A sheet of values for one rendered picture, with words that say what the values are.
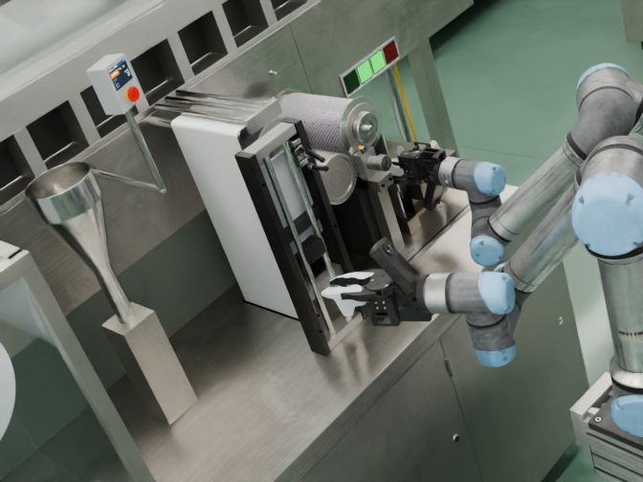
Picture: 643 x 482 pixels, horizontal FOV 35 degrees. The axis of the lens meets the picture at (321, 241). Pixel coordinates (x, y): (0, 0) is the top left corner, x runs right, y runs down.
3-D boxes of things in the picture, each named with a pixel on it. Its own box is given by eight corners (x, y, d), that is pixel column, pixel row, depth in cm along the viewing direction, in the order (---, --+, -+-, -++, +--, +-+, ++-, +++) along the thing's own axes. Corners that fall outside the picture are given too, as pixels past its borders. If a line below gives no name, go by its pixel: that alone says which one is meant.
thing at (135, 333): (168, 436, 225) (60, 230, 196) (133, 417, 235) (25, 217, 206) (212, 396, 232) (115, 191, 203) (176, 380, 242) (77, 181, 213)
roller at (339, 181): (330, 211, 243) (315, 169, 237) (260, 195, 260) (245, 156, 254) (361, 186, 249) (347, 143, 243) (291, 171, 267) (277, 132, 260)
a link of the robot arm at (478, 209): (476, 251, 240) (465, 213, 234) (476, 225, 249) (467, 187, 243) (508, 246, 237) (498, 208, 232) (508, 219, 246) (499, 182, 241)
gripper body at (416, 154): (412, 140, 251) (451, 145, 243) (421, 169, 255) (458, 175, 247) (393, 156, 247) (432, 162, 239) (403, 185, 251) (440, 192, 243)
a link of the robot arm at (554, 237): (621, 98, 169) (477, 271, 203) (611, 131, 161) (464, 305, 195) (679, 134, 169) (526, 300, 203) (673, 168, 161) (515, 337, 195)
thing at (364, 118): (377, 142, 247) (356, 143, 242) (371, 141, 248) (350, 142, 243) (380, 111, 245) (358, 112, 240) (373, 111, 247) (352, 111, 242)
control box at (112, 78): (130, 114, 197) (110, 68, 192) (105, 116, 200) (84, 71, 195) (149, 97, 202) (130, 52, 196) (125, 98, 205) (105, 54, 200)
